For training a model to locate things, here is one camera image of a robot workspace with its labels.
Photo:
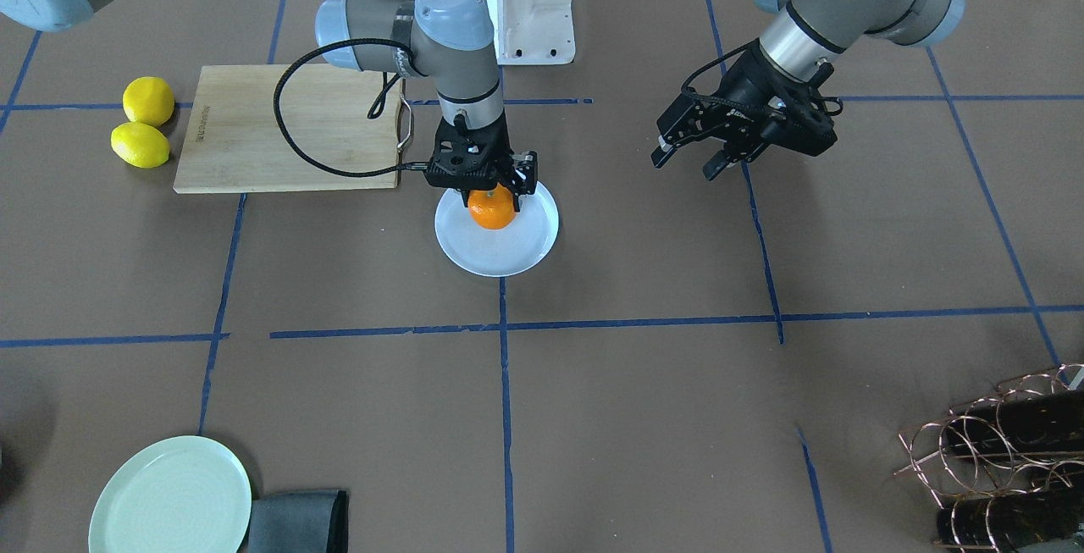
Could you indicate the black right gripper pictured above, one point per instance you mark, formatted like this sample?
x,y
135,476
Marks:
x,y
524,173

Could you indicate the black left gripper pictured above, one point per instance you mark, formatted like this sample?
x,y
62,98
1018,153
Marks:
x,y
738,92

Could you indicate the orange fruit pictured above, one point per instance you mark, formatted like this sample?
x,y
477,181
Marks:
x,y
492,209

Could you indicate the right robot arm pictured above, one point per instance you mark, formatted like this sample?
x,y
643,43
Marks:
x,y
450,42

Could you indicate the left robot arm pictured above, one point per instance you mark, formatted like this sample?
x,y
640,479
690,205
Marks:
x,y
803,32

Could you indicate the light blue plate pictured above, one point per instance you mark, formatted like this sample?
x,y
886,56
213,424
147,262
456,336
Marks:
x,y
524,242

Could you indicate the light green plate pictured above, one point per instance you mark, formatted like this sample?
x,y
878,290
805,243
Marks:
x,y
182,494

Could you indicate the bamboo cutting board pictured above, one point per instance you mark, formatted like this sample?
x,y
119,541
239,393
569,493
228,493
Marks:
x,y
316,137

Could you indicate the yellow lemon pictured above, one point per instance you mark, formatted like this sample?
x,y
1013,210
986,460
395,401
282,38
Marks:
x,y
149,100
140,145

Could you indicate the dark grey folded cloth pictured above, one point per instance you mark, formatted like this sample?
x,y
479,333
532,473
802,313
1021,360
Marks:
x,y
300,521

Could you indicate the dark green wine bottle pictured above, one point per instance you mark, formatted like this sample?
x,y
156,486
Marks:
x,y
1048,428

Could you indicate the copper wire bottle rack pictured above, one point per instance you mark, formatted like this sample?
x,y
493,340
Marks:
x,y
1004,470

